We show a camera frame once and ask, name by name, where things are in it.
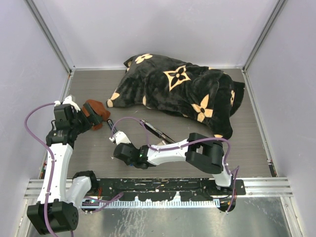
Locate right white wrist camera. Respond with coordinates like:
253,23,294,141
109,131,131,145

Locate slotted cable duct rail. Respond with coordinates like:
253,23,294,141
81,199,220,208

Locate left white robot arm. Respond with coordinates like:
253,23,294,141
27,101,102,237

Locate blue stapler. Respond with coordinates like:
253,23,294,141
107,119,117,134

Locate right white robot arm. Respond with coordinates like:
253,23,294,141
109,131,234,195

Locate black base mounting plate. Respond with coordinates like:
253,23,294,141
84,178,246,201

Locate brown folded cloth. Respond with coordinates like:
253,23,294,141
86,99,111,131

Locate black floral plush blanket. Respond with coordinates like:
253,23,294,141
106,53,245,139

